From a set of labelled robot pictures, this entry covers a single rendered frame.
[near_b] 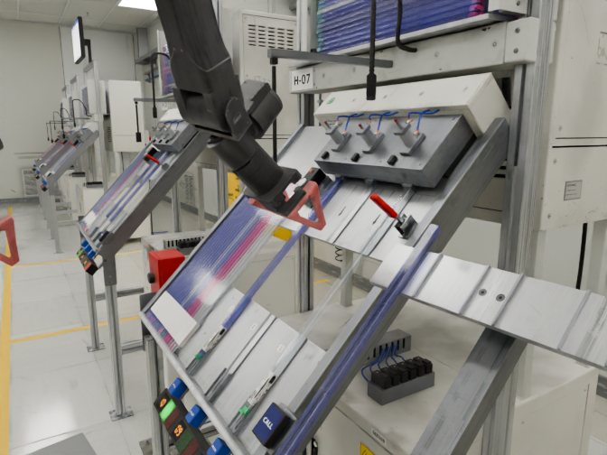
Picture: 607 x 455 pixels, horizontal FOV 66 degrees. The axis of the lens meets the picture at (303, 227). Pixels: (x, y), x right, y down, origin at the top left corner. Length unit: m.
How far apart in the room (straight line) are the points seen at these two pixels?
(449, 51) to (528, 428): 0.84
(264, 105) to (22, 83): 8.75
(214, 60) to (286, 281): 1.88
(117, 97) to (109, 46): 4.33
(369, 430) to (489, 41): 0.77
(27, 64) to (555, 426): 9.02
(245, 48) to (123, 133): 3.27
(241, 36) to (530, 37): 1.52
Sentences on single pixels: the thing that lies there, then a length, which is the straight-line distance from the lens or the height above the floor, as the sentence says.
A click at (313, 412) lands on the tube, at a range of 0.58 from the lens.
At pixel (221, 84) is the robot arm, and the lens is 0.61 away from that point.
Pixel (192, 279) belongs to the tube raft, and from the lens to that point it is 1.22.
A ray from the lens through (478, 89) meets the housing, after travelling 0.89.
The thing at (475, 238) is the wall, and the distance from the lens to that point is 2.85.
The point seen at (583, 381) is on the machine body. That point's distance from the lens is 1.38.
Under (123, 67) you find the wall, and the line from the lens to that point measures 9.60.
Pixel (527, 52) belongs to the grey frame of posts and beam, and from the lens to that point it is 0.89.
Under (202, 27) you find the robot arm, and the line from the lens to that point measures 0.59.
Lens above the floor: 1.20
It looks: 11 degrees down
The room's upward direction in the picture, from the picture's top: straight up
